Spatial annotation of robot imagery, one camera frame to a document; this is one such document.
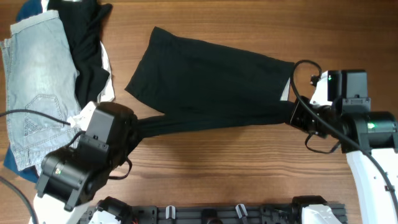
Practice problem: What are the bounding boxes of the black shorts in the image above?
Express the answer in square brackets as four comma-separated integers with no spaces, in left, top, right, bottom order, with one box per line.
[126,27,294,138]

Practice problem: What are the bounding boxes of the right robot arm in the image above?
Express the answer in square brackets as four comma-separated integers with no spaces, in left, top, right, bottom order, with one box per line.
[289,70,397,223]

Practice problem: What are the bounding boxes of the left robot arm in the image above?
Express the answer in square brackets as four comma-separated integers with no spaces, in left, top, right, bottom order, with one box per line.
[29,102,139,223]

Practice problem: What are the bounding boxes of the light blue denim shorts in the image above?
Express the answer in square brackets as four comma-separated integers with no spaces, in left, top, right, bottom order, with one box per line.
[1,11,80,170]

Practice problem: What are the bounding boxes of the black garment in pile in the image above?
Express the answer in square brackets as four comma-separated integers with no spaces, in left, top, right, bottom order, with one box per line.
[46,0,113,108]

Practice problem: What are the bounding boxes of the blue garment at bottom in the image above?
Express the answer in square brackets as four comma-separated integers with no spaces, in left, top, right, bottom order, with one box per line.
[2,0,44,184]

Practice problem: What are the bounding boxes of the right black cable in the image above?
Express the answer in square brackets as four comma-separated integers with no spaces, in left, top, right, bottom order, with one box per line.
[289,59,398,215]

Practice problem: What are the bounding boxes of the black cable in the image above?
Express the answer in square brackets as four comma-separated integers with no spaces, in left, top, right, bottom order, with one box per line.
[289,59,398,215]
[0,108,72,224]

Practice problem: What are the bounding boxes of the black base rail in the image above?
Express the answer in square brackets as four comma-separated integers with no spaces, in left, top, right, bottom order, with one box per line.
[77,202,348,224]

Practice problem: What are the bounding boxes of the left black cable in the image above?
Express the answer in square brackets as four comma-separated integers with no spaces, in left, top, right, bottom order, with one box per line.
[0,108,72,224]

